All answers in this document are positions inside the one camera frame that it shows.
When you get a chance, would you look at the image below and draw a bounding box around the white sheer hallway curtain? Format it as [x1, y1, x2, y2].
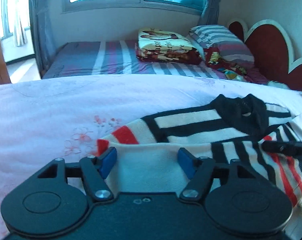
[13, 0, 27, 47]

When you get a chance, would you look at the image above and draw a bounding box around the light blue folded quilt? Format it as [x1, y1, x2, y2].
[165, 0, 203, 10]

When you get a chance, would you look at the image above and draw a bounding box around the grey curtain right of window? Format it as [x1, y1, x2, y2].
[198, 0, 221, 25]

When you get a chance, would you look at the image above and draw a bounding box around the pink floral bed sheet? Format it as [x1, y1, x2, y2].
[0, 75, 302, 239]

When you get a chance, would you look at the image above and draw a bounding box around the striped grey pink pillow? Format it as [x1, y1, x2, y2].
[189, 25, 254, 69]

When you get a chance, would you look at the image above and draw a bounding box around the grey curtain left of window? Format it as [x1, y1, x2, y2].
[29, 0, 57, 77]

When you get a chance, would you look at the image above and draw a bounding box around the folded cartoon print blanket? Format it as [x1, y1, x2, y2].
[135, 28, 202, 65]

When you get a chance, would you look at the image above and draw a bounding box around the colourful red patterned cloth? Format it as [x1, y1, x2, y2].
[203, 47, 247, 82]

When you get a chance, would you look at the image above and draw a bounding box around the striped purple grey bed sheet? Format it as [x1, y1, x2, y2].
[43, 40, 226, 79]

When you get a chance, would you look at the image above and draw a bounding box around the grey curtain of window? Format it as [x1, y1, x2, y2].
[29, 0, 57, 77]
[198, 0, 221, 25]

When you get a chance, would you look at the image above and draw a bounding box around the red white scalloped headboard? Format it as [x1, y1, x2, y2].
[227, 18, 302, 91]

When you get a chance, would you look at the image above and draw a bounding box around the striped black white red sweater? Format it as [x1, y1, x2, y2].
[97, 94, 302, 205]

